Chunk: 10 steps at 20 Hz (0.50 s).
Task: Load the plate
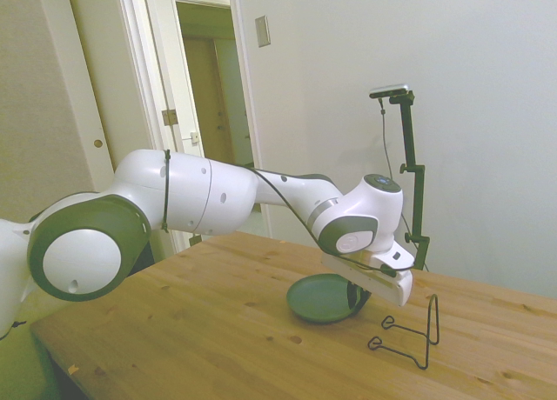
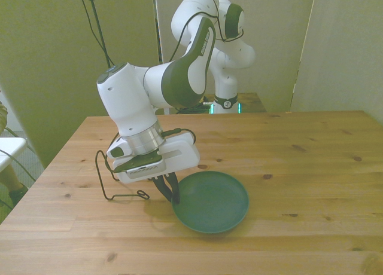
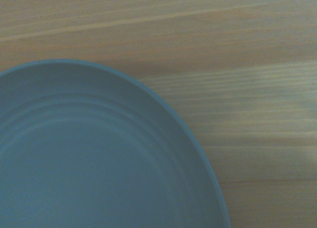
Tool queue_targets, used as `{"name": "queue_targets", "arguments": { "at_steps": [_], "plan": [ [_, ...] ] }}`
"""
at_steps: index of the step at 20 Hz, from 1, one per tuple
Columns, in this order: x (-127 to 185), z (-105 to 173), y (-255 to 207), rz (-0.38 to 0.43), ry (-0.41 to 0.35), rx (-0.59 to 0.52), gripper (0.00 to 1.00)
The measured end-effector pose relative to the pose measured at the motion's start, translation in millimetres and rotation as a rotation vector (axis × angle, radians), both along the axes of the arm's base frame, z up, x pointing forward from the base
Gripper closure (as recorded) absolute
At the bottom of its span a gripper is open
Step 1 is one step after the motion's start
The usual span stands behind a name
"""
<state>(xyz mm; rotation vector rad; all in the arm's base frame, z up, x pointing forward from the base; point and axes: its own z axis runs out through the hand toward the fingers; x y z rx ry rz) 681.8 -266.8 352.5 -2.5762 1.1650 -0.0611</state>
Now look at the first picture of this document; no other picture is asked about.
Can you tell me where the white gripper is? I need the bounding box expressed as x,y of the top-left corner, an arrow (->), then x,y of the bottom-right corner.
321,254 -> 414,319

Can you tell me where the black wire plate stand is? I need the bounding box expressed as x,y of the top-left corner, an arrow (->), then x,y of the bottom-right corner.
367,293 -> 440,370

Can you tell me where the black strap on arm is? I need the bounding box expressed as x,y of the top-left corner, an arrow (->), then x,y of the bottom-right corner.
159,149 -> 172,234

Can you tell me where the white door frame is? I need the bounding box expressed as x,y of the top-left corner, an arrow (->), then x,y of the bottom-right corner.
115,0 -> 273,240

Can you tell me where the brown hallway door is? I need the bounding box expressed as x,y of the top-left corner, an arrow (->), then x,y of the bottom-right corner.
182,37 -> 238,163

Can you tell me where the silver camera on stand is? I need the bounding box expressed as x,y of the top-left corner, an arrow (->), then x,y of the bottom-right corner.
368,83 -> 412,100

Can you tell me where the black box behind table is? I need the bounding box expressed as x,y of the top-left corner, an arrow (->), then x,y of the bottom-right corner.
129,239 -> 157,276

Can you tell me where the grey wall switch plate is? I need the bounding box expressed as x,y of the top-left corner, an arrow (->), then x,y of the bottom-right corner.
254,15 -> 272,49

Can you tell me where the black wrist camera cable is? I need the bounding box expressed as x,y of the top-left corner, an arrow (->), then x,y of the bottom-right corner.
242,164 -> 408,274

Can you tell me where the cream closet door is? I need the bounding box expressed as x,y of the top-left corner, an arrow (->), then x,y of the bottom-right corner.
64,0 -> 154,175

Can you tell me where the blue-green round plate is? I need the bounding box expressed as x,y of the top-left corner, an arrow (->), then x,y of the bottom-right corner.
285,273 -> 371,324

